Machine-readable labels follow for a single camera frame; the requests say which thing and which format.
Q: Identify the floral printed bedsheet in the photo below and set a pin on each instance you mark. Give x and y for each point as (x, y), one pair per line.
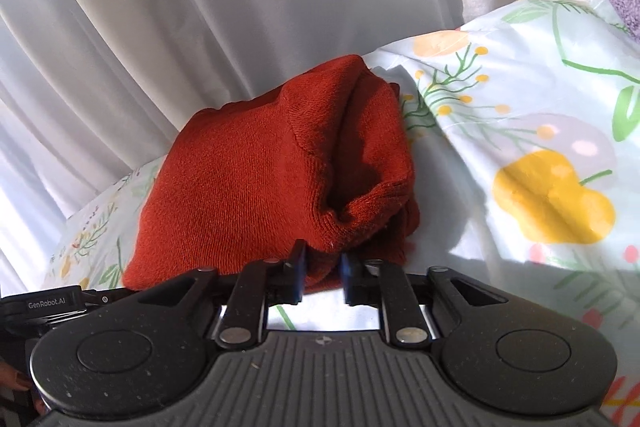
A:
(500, 82)

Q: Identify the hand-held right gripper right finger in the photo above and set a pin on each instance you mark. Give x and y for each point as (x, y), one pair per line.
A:
(346, 279)

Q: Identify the person's left hand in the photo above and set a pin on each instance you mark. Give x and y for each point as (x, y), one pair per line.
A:
(12, 376)

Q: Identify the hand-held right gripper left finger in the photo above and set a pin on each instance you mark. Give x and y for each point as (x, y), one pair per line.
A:
(298, 274)

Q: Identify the white curtain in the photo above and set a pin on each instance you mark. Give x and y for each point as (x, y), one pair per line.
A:
(200, 7)

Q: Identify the rust red knit sweater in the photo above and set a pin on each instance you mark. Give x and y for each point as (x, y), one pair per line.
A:
(240, 187)

